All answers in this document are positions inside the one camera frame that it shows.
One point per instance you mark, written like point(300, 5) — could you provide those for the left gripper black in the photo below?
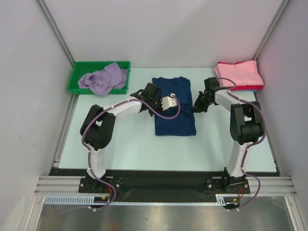
point(159, 100)

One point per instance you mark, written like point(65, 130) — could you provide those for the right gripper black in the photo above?
point(198, 108)

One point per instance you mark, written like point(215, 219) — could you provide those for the navy blue t shirt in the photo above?
point(184, 123)

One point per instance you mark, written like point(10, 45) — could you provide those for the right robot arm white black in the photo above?
point(247, 128)

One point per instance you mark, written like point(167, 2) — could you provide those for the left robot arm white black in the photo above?
point(98, 127)

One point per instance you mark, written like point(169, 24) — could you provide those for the red folded t shirt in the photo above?
point(248, 88)

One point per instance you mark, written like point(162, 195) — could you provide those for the lilac t shirt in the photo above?
point(101, 82)

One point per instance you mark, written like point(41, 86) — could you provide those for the pink folded t shirt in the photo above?
point(240, 74)

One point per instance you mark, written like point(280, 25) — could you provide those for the green plastic bin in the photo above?
point(81, 68)

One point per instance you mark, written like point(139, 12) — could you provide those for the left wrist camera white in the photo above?
point(169, 102)

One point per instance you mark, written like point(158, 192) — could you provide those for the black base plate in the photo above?
point(157, 186)

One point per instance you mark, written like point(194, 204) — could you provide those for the grey slotted cable duct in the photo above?
point(102, 200)

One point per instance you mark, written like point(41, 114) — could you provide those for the aluminium frame rail front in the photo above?
point(67, 185)

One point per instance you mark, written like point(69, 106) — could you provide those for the right aluminium corner post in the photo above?
point(276, 19)

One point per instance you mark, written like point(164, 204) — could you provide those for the aluminium corner post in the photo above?
point(55, 30)
point(276, 19)

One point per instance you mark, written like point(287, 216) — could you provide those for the left aluminium corner post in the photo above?
point(55, 30)

